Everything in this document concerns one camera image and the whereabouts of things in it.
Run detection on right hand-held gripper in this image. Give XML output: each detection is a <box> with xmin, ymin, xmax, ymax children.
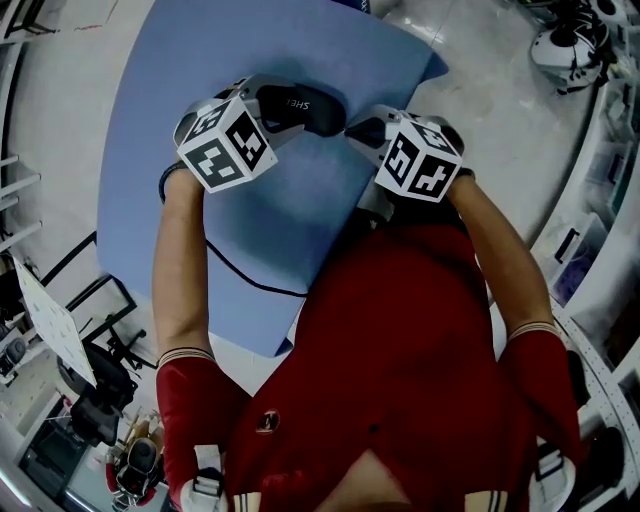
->
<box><xmin>344</xmin><ymin>103</ymin><xmax>467</xmax><ymax>224</ymax></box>

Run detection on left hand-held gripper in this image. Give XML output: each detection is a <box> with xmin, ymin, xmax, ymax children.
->
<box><xmin>173</xmin><ymin>73</ymin><xmax>308</xmax><ymax>195</ymax></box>

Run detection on black glasses case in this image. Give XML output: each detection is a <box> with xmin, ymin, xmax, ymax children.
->
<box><xmin>258</xmin><ymin>83</ymin><xmax>348</xmax><ymax>138</ymax></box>

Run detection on person's right forearm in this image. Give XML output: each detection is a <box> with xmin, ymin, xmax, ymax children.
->
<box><xmin>443</xmin><ymin>172</ymin><xmax>560</xmax><ymax>342</ymax></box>

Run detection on person's left forearm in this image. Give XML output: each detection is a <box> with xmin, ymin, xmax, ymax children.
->
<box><xmin>151</xmin><ymin>172</ymin><xmax>217</xmax><ymax>360</ymax></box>

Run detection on table with blue cover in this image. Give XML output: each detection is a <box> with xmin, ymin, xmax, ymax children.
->
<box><xmin>96</xmin><ymin>0</ymin><xmax>450</xmax><ymax>359</ymax></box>

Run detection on person's red shirt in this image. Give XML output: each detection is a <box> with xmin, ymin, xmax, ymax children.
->
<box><xmin>154</xmin><ymin>222</ymin><xmax>585</xmax><ymax>512</ymax></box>

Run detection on white helmet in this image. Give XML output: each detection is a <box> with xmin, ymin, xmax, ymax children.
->
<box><xmin>529</xmin><ymin>18</ymin><xmax>610</xmax><ymax>95</ymax></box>

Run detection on white dotted board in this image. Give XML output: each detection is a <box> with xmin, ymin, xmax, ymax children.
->
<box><xmin>12</xmin><ymin>256</ymin><xmax>100</xmax><ymax>390</ymax></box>

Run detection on white shelf with bins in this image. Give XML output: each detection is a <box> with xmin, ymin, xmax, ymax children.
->
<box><xmin>528</xmin><ymin>74</ymin><xmax>640</xmax><ymax>501</ymax></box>

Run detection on black office chair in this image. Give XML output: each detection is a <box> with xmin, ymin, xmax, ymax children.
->
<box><xmin>68</xmin><ymin>343</ymin><xmax>140</xmax><ymax>447</ymax></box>

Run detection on grey and red helmet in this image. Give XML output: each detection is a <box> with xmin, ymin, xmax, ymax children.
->
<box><xmin>103</xmin><ymin>436</ymin><xmax>167</xmax><ymax>510</ymax></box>

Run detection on dark wrist strap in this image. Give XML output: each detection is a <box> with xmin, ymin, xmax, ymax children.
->
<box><xmin>158</xmin><ymin>161</ymin><xmax>190</xmax><ymax>203</ymax></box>

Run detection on white shoulder strap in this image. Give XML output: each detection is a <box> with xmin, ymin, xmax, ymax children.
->
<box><xmin>178</xmin><ymin>443</ymin><xmax>230</xmax><ymax>512</ymax></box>
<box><xmin>528</xmin><ymin>442</ymin><xmax>580</xmax><ymax>512</ymax></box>

